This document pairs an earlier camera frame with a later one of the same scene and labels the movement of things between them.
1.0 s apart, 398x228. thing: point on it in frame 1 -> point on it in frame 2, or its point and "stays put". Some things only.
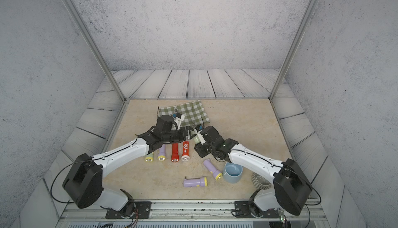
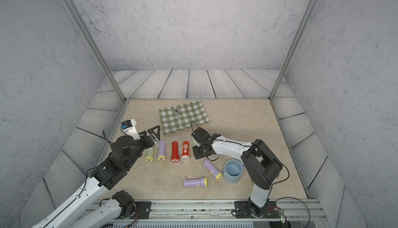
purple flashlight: (217, 174) stays put
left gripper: (187, 132) -> (154, 139)
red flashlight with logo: (185, 156) stays put
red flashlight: (175, 157) stays put
